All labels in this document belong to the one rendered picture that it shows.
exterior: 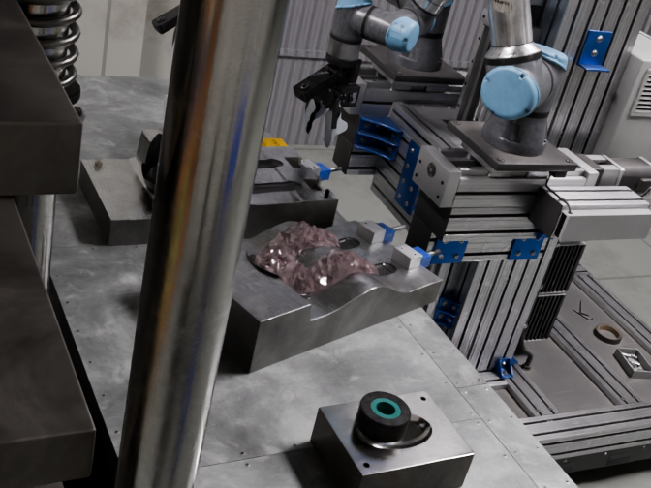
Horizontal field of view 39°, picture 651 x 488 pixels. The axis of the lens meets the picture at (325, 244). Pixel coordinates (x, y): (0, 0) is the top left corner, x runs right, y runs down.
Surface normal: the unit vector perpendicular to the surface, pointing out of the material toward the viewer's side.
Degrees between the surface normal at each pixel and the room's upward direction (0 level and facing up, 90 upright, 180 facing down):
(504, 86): 97
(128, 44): 90
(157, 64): 90
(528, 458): 0
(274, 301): 0
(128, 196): 0
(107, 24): 90
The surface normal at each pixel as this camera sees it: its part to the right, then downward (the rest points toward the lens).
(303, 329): 0.66, 0.49
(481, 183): 0.39, 0.53
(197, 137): -0.23, 0.44
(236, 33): 0.15, 0.52
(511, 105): -0.45, 0.47
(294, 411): 0.21, -0.85
